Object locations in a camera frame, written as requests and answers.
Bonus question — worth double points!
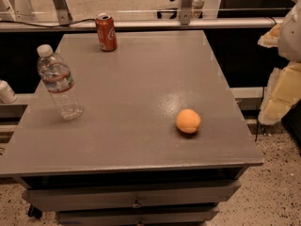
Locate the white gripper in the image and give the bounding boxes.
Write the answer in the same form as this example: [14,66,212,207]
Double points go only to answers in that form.
[258,1,301,125]

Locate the clear plastic water bottle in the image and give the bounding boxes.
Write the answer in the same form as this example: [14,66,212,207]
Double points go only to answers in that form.
[37,44,83,121]

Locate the orange fruit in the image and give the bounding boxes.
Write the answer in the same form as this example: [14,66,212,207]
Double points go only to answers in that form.
[176,109,201,134]

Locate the red soda can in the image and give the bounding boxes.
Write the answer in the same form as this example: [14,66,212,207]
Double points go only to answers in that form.
[95,13,117,52]

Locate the grey drawer cabinet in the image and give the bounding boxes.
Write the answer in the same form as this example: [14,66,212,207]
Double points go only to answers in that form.
[0,31,262,226]

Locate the white canister at left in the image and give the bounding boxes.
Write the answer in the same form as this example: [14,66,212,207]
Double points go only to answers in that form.
[0,80,17,104]

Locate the metal rail frame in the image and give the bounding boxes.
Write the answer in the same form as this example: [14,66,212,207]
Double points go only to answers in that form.
[0,0,301,33]

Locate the black cable on rail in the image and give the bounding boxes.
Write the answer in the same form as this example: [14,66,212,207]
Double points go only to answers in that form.
[0,18,96,28]

